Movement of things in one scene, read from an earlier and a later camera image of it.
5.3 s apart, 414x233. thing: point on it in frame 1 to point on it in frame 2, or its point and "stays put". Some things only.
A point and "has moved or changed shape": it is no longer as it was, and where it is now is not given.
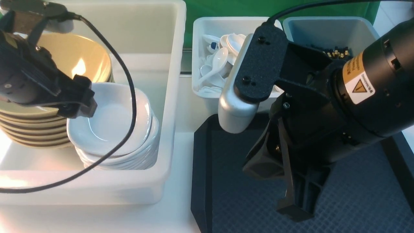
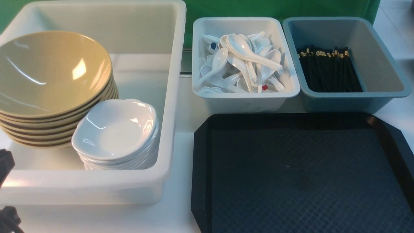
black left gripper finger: [84, 105] to [7, 163]
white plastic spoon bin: [217, 43] stays put
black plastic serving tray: [370, 190] stays put
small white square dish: [102, 133] has moved or changed shape
